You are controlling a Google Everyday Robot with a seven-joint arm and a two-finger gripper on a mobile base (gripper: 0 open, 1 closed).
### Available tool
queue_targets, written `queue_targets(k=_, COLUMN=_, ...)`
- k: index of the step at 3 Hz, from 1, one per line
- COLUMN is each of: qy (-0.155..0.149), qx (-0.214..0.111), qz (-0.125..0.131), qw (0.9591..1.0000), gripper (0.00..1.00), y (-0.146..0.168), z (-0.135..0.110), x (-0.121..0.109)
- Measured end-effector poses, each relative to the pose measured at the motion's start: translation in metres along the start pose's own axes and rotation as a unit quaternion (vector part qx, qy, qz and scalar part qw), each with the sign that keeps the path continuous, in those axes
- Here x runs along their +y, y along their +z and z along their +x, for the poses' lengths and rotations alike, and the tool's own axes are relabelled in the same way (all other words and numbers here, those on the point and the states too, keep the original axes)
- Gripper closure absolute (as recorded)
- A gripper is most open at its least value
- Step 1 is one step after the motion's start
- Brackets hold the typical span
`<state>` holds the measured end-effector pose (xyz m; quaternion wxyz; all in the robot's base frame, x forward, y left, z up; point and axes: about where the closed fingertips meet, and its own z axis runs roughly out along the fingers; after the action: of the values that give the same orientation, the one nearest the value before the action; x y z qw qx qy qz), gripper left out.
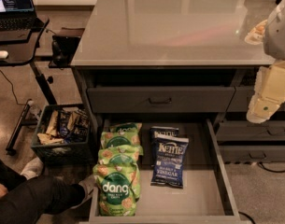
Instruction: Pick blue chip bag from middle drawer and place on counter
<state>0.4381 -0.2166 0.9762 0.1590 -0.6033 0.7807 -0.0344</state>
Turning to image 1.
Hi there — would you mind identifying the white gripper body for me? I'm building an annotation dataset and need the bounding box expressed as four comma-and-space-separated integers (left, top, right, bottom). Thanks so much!
246, 61, 285, 124

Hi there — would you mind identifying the blue kettle chip bag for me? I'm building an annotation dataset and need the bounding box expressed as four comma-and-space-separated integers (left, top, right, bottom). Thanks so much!
151, 134, 189, 189
150, 126, 179, 166

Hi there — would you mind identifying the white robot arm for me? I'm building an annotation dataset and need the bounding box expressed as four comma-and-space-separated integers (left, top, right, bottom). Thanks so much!
245, 0, 285, 123

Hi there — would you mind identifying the open middle drawer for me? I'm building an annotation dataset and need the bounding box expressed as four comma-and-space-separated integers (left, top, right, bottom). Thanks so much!
89, 120, 251, 224

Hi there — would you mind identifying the grey counter cabinet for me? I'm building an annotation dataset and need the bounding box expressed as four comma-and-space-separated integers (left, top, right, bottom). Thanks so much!
70, 0, 285, 224

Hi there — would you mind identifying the rear green Dang chip bag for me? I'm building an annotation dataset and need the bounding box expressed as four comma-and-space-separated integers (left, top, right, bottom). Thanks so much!
109, 122, 142, 133

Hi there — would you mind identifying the green dang chip bag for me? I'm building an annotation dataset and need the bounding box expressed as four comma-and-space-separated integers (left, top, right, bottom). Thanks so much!
109, 122, 142, 133
101, 132, 140, 148
93, 163, 140, 217
98, 145, 140, 165

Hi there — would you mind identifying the grey top drawer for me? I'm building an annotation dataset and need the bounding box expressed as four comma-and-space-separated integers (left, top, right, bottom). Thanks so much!
87, 86, 235, 113

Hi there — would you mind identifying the front green Dang chip bag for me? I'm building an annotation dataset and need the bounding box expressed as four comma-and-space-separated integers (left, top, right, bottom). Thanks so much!
93, 163, 140, 217

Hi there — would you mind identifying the grey sneaker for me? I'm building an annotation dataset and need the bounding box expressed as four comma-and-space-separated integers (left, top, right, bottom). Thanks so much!
72, 175, 95, 209

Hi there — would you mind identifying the dark crate of snacks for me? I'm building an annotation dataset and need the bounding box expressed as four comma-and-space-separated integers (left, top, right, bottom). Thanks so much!
31, 104, 93, 166

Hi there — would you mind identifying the white sneaker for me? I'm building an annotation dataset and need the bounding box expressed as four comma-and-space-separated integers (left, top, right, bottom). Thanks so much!
21, 157, 44, 180

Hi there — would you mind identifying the black standing desk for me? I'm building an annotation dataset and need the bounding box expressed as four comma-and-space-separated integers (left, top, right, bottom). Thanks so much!
0, 15, 57, 156

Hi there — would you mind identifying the black laptop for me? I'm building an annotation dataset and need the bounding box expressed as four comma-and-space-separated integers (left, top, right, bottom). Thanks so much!
0, 0, 36, 44

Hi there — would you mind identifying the black floor cable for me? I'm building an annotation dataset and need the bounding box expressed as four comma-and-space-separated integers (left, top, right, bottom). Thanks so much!
257, 161, 285, 174

